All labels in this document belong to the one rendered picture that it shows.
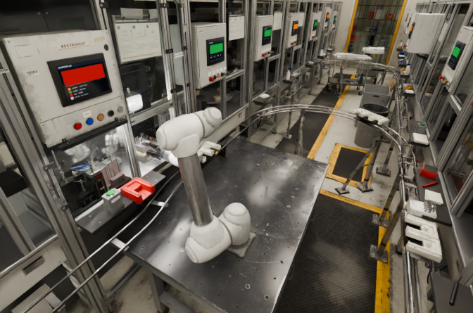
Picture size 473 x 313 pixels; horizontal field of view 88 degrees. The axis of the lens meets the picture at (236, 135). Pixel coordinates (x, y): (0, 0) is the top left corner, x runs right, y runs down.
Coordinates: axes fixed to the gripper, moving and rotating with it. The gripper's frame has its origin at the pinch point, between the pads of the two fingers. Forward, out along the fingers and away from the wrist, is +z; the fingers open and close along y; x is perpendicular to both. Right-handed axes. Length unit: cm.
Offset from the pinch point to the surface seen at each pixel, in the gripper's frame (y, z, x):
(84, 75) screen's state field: 64, -17, 40
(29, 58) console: 75, -15, 57
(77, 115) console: 47, -15, 46
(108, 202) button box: -1, -26, 51
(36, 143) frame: 41, -14, 66
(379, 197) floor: -100, -175, -164
